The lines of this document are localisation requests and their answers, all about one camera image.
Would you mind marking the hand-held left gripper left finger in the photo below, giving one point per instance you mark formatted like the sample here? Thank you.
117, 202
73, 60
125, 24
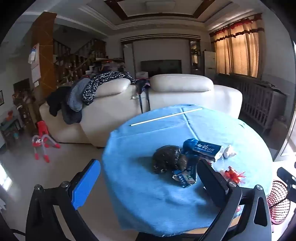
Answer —
86, 183

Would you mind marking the framed wall picture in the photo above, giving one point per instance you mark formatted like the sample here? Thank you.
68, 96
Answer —
1, 97

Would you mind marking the white standing air conditioner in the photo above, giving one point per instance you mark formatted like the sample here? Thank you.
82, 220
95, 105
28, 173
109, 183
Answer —
209, 63

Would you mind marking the cream leather sofa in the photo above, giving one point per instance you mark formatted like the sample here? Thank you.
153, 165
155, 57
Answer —
185, 92

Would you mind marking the small brown cardboard box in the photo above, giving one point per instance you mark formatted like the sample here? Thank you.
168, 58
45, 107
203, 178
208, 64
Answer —
278, 131

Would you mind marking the red plastic stool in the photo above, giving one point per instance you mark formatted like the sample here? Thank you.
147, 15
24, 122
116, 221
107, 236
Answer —
42, 128

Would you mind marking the black plastic bag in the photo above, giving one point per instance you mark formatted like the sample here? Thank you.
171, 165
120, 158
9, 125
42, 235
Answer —
165, 157

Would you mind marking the blue tablecloth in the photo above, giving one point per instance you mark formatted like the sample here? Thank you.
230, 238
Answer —
143, 190

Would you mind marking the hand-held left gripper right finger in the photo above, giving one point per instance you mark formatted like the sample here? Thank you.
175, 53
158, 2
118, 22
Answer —
211, 185

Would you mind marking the cluttered wooden shelf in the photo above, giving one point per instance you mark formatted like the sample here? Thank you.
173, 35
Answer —
16, 118

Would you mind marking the orange window curtains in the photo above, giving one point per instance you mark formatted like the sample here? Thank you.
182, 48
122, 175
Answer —
240, 51

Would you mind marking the red and white toy scooter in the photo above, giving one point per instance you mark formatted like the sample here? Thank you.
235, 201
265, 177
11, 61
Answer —
44, 143

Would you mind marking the red plastic mesh basket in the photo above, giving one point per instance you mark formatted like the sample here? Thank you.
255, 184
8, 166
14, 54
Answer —
278, 204

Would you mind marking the grey wooden crib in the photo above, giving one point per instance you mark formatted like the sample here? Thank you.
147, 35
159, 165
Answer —
259, 102

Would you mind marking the crumpled white tissue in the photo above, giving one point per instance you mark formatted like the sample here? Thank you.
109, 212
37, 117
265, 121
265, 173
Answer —
229, 151

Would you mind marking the wooden staircase railing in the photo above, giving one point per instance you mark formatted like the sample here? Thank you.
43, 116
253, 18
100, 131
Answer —
76, 62

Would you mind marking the thin white stick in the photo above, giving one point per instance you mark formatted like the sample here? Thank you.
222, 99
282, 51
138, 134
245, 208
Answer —
166, 116

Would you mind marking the black jacket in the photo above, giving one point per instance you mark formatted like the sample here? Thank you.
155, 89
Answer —
56, 99

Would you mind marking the blue-grey knitted garment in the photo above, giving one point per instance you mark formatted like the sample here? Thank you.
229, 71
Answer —
75, 97

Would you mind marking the wall papers and calendar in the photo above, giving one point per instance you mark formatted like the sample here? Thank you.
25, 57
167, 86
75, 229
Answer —
34, 67

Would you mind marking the flat screen television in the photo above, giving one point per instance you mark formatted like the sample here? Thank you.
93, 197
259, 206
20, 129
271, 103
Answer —
160, 67

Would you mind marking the blue foil packet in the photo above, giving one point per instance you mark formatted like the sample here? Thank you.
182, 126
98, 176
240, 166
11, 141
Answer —
185, 179

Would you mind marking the blue toothpaste box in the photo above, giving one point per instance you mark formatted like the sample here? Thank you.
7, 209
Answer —
207, 149

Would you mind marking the glass display cabinet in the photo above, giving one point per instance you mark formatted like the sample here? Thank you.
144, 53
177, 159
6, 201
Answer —
195, 56

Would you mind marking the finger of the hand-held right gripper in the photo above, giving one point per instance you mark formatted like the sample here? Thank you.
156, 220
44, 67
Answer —
288, 177

